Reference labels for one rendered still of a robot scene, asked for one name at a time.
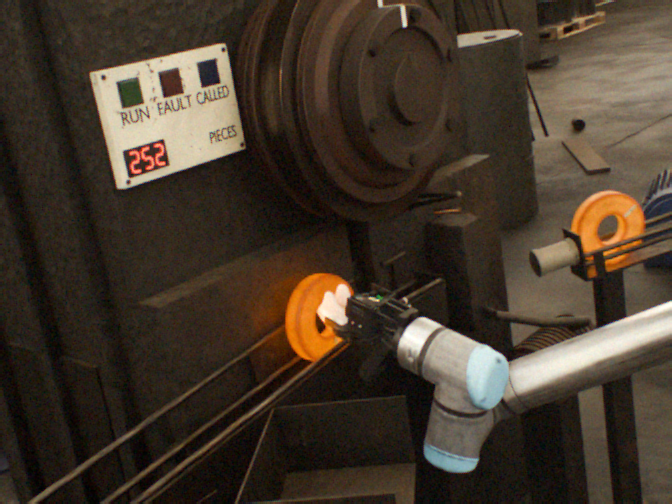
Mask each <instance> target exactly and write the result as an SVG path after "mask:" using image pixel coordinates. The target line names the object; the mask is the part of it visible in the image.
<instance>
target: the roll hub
mask: <svg viewBox="0 0 672 504"><path fill-rule="evenodd" d="M402 6H405V13H406V21H407V26H406V27H403V20H402V11H401V7H402ZM413 8H419V10H420V12H421V13H422V14H421V20H420V21H419V22H413V23H412V21H411V19H410V16H409V15H410V10H411V9H413ZM446 31H447V30H445V29H444V27H443V26H442V24H441V23H440V22H439V20H438V18H437V17H436V16H435V15H434V14H433V13H431V12H429V11H428V10H426V9H424V8H422V7H420V6H417V4H402V5H401V6H392V7H382V8H378V9H375V10H373V11H371V12H370V13H367V14H366V15H365V17H364V18H363V19H362V20H361V21H360V22H359V23H358V24H357V26H356V27H355V28H354V31H352V33H351V34H350V36H349V38H348V41H347V44H346V47H345V50H344V53H343V58H342V62H341V67H340V77H339V96H340V106H341V112H342V117H343V121H344V124H345V127H346V130H347V133H348V136H349V138H350V140H351V142H352V143H353V145H355V146H356V149H357V150H358V152H359V153H360V154H361V155H362V156H363V157H364V158H365V159H366V160H367V161H368V162H370V163H372V164H374V166H376V167H378V168H381V169H385V170H404V171H413V170H418V169H421V168H424V167H426V165H428V164H430V163H431V162H432V161H433V160H434V159H435V158H436V157H437V156H439V155H440V154H441V153H442V151H443V149H444V147H445V146H446V144H447V142H448V140H449V138H450V136H451V133H452V130H451V131H448V130H447V128H446V126H445V125H446V120H447V118H449V117H454V118H455V121H456V119H457V115H458V110H459V100H460V77H459V68H458V63H457V58H456V60H454V62H448V59H447V57H446V53H447V50H449V49H452V48H454V46H453V44H452V41H451V39H450V37H449V35H448V32H446ZM374 41H378V42H379V45H380V47H381V51H380V55H377V56H372V54H371V53H370V51H368V49H370V44H371V42H374ZM374 118H378V119H379V120H380V122H381V127H380V130H379V131H376V133H372V130H371V128H369V127H368V126H369V121H371V119H374ZM414 153H417V154H418V156H419V158H420V161H419V165H417V167H415V168H412V167H411V164H410V162H409V159H410V155H411V154H414Z"/></svg>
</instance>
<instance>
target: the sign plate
mask: <svg viewBox="0 0 672 504"><path fill-rule="evenodd" d="M212 60H216V63H217V68H218V73H219V79H220V82H218V83H214V84H210V85H205V86H203V84H202V79H201V73H200V68H199V64H203V63H207V61H212ZM177 69H178V71H180V76H181V81H182V86H183V91H182V92H178V94H173V95H170V96H165V91H164V86H162V82H161V76H160V73H163V72H169V71H173V70H177ZM90 78H91V82H92V86H93V92H95V96H96V100H97V105H98V110H99V114H100V119H101V124H102V128H103V130H104V133H105V137H106V142H107V147H108V151H109V155H110V161H111V165H112V169H113V175H115V179H116V183H117V187H118V189H128V187H130V188H131V186H134V185H137V184H140V183H144V182H147V181H150V180H153V179H157V178H160V177H163V176H165V175H168V174H172V173H175V172H178V171H181V170H184V168H188V167H191V166H194V165H197V164H200V163H204V162H207V161H210V160H213V159H216V158H220V157H223V156H225V155H228V154H231V153H234V152H238V151H241V149H244V148H245V142H244V137H243V131H242V125H241V120H240V114H239V109H238V102H236V97H235V92H234V86H233V80H232V75H231V69H230V64H229V57H228V52H227V46H225V44H216V45H212V46H207V47H202V48H198V50H193V51H188V52H184V53H179V54H174V55H170V56H165V57H160V58H156V59H152V60H146V61H142V62H138V63H132V64H128V65H124V66H118V67H114V68H109V69H104V70H100V71H95V72H91V73H90ZM133 79H139V83H140V87H141V92H142V98H143V102H142V103H138V104H134V105H129V106H126V107H124V104H123V99H122V94H121V92H120V89H119V84H118V83H120V82H125V81H129V80H133ZM157 144H161V146H162V145H163V148H164V152H163V155H162V156H159V157H158V156H156V154H158V155H159V153H162V148H161V146H159V147H155V146H154V145H157ZM147 147H149V149H148V150H145V151H144V156H145V158H148V157H151V159H152V158H153V162H154V165H152V162H151V159H149V160H146V161H145V159H142V155H141V151H142V149H144V148H147ZM133 151H136V153H134V154H131V153H130V152H133ZM137 152H138V153H139V159H140V160H138V159H137ZM155 157H158V160H159V163H162V162H165V164H163V165H159V164H156V160H155ZM135 161H138V163H135V164H133V163H132V162H135ZM132 164H133V166H134V171H132V167H131V165H132ZM149 166H153V168H150V169H147V167H149ZM139 169H140V173H137V174H135V171H136V170H139Z"/></svg>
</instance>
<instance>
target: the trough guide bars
mask: <svg viewBox="0 0 672 504"><path fill-rule="evenodd" d="M671 217H672V212H670V213H667V214H664V215H660V216H657V217H654V218H651V219H647V220H644V224H645V225H644V227H646V226H648V225H652V224H655V222H658V221H662V220H665V219H668V218H671ZM671 229H672V220H671V221H668V222H665V223H662V225H658V226H655V227H652V228H648V229H645V230H644V233H641V234H637V235H635V236H632V237H631V238H629V239H625V240H622V241H619V242H616V243H612V244H609V245H606V246H604V247H600V248H597V249H594V250H591V251H587V253H584V258H585V263H586V267H588V266H592V265H595V272H596V275H597V279H598V278H601V277H605V276H607V270H606V264H605V261H607V260H610V259H613V258H617V257H619V256H622V255H625V254H629V252H632V251H635V250H638V249H642V248H644V247H647V246H650V245H654V244H657V243H660V242H664V241H667V240H670V238H672V232H671V233H668V234H665V235H661V236H658V237H655V239H653V240H649V241H646V242H643V243H640V244H636V245H633V246H630V247H626V248H624V249H621V250H618V251H614V253H611V254H608V255H605V256H604V253H605V251H608V250H611V249H614V248H618V247H621V246H624V245H628V244H630V243H633V242H636V241H640V240H643V239H646V237H649V236H653V235H656V234H658V233H661V232H665V231H668V230H671ZM616 232H617V230H616V231H612V232H609V233H606V234H603V235H600V236H598V239H599V240H600V241H605V240H608V239H611V238H613V235H614V234H616ZM590 257H593V260H587V259H586V258H590Z"/></svg>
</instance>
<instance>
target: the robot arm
mask: <svg viewBox="0 0 672 504"><path fill-rule="evenodd" d="M378 289H380V290H382V291H384V292H387V293H388V297H386V298H383V297H381V296H379V295H378ZM317 314H318V315H320V317H321V318H322V321H323V322H324V323H325V326H326V327H327V328H328V329H329V330H330V331H331V332H332V333H333V334H334V335H337V336H338V337H340V339H343V340H346V341H348V342H349V343H351V342H352V343H355V344H358V345H360V346H368V347H370V346H374V347H376V348H375V349H374V350H373V352H372V353H370V356H369V357H368V358H367V359H366V360H365V361H364V362H363V363H362V365H361V366H360V367H361V368H360V369H359V372H358V373H357V374H358V375H359V376H360V377H361V378H362V379H363V380H364V381H365V382H366V383H367V382H368V381H370V380H372V379H373V380H375V379H376V378H377V377H379V376H380V375H381V374H382V372H383V370H384V367H385V365H386V364H387V363H389V361H390V360H391V359H392V357H393V356H394V357H395V358H397V359H398V363H399V364H400V366H402V367H404V368H407V369H409V371H411V372H413V373H415V374H416V375H418V376H420V377H421V378H424V379H426V380H428V381H430V382H432V383H434V384H435V390H434V396H433V400H432V406H431V411H430V416H429V423H428V428H427V434H426V439H424V443H425V444H424V455H425V457H426V458H427V460H428V461H429V463H430V464H432V465H433V466H436V467H438V468H440V469H443V470H445V471H450V472H457V473H461V472H468V471H471V470H472V469H474V468H475V466H476V464H477V461H478V460H479V456H478V455H479V450H480V447H482V445H483V442H484V441H485V439H486V438H487V436H488V435H489V433H490V432H491V431H492V428H493V427H494V425H495V424H496V423H497V422H499V421H501V420H503V419H506V418H509V417H512V416H516V415H518V414H522V413H524V412H525V410H526V409H530V408H533V407H536V406H539V405H542V404H546V403H548V402H551V401H554V400H558V399H561V398H564V397H567V396H570V395H573V394H576V393H579V392H582V390H586V389H589V388H592V387H594V386H598V385H601V384H604V383H607V382H611V381H614V380H617V379H619V378H622V377H626V376H629V375H632V374H636V373H639V372H642V370H644V369H648V368H651V367H654V366H657V365H661V364H664V363H667V362H669V361H672V301H671V302H668V303H666V304H663V305H659V306H657V307H654V308H652V309H648V310H645V311H643V312H640V314H636V315H634V316H631V317H629V318H625V319H622V320H620V321H617V322H615V323H611V324H608V325H606V326H603V327H599V328H597V329H594V331H592V332H589V333H585V334H583V335H580V336H578V337H575V338H571V339H569V340H566V341H563V342H560V343H557V344H555V345H552V346H549V347H547V349H543V350H541V351H538V352H535V353H533V354H529V355H526V356H524V357H521V358H519V359H515V360H512V361H510V362H507V360H506V358H505V357H504V356H503V355H501V354H499V353H497V352H495V350H493V349H492V348H491V347H490V346H488V345H482V344H480V343H478V342H475V341H473V340H470V339H468V338H466V337H464V335H462V334H459V333H457V332H454V331H452V330H450V329H448V328H446V327H445V326H442V325H439V324H437V323H435V322H433V321H431V319H428V318H426V317H419V318H417V316H418V310H416V309H414V308H412V307H410V306H408V305H404V304H402V302H400V301H398V300H396V293H394V292H392V291H388V290H386V289H384V288H382V287H380V285H377V284H375V283H372V292H369V293H362V294H361V295H360V294H359V293H356V294H353V295H351V296H350V293H349V290H348V288H347V287H346V285H344V284H340V285H339V287H338V290H337V293H335V295H333V294H332V293H331V292H326V293H325V296H324V300H323V304H322V305H321V306H320V308H318V309H317Z"/></svg>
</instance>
